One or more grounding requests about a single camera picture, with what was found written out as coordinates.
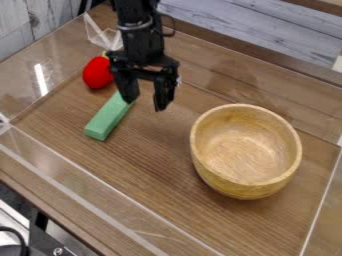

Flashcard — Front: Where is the black cable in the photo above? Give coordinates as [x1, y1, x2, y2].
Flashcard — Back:
[0, 226, 30, 256]

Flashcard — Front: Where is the clear acrylic corner bracket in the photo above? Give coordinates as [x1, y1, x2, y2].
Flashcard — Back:
[82, 14, 122, 51]

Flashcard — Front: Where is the green rectangular block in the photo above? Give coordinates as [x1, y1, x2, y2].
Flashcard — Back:
[84, 91, 130, 141]

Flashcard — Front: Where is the red plush strawberry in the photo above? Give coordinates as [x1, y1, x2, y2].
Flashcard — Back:
[82, 56, 113, 89]

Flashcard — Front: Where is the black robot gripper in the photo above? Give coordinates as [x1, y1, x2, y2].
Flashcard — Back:
[106, 24, 178, 112]

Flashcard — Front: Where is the clear acrylic tray wall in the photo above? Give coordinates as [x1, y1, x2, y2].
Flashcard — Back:
[0, 114, 222, 256]

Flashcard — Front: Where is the light wooden bowl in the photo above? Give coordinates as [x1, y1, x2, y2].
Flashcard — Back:
[189, 104, 303, 200]

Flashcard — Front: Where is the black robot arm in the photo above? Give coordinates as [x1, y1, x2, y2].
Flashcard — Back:
[105, 0, 180, 112]

